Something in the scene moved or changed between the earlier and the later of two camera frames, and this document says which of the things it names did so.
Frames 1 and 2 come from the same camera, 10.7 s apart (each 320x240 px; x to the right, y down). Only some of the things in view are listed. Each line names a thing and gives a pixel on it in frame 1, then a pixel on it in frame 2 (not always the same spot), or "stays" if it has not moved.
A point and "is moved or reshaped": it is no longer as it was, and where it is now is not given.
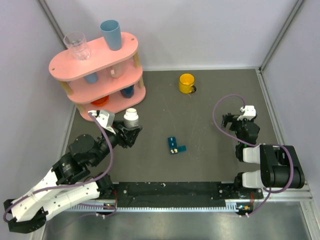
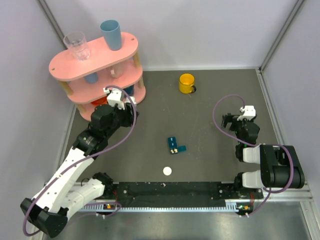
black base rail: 180,194 stays
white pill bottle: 131,118 is moved or reshaped
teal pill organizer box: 174,148 stays
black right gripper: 229,118 stays
